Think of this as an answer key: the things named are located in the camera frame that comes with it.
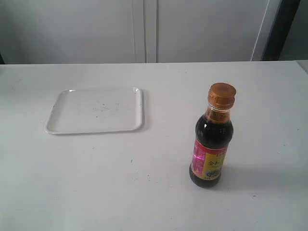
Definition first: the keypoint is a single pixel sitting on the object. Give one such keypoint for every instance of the dark soy sauce bottle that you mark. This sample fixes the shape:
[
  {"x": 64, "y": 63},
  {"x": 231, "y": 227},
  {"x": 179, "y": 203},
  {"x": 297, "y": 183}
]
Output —
[{"x": 213, "y": 133}]

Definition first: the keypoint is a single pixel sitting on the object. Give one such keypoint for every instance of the white cabinet with doors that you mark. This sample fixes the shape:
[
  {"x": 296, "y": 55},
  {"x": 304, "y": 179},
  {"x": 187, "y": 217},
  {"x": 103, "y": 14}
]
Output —
[{"x": 134, "y": 31}]

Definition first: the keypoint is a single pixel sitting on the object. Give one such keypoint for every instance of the white rectangular plastic tray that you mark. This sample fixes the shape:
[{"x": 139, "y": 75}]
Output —
[{"x": 91, "y": 111}]

